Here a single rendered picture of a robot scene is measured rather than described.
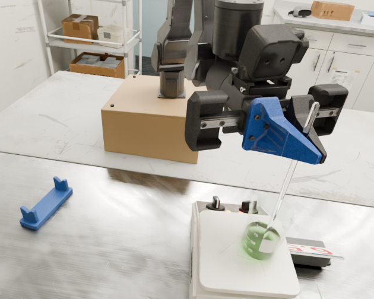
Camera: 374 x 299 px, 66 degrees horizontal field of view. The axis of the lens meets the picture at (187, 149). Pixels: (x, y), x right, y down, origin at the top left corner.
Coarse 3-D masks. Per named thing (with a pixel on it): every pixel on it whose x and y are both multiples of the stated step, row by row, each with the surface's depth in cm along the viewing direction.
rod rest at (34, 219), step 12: (60, 180) 53; (48, 192) 53; (60, 192) 53; (72, 192) 55; (36, 204) 50; (48, 204) 51; (60, 204) 52; (24, 216) 47; (36, 216) 47; (48, 216) 49; (36, 228) 47
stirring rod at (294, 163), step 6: (318, 102) 25; (312, 108) 25; (318, 108) 25; (312, 114) 25; (306, 120) 26; (312, 120) 26; (306, 126) 26; (306, 132) 26; (294, 162) 28; (294, 168) 29; (288, 174) 29; (288, 180) 30; (282, 186) 30; (288, 186) 30; (282, 192) 31; (282, 198) 31; (276, 204) 32; (276, 210) 32; (276, 216) 33
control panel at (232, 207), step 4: (200, 204) 50; (204, 204) 50; (220, 204) 51; (224, 204) 51; (228, 204) 51; (232, 204) 52; (236, 204) 52; (200, 208) 47; (204, 208) 47; (228, 208) 49; (232, 208) 49; (236, 208) 49; (200, 212) 45; (236, 212) 47
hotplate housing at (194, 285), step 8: (192, 208) 50; (192, 216) 48; (192, 224) 46; (192, 232) 44; (192, 240) 43; (192, 248) 41; (192, 256) 40; (192, 264) 39; (192, 272) 37; (192, 280) 36; (192, 288) 35; (200, 288) 34; (192, 296) 34; (200, 296) 34; (208, 296) 34; (216, 296) 34; (224, 296) 34; (232, 296) 34; (240, 296) 34; (248, 296) 34; (256, 296) 34; (264, 296) 34
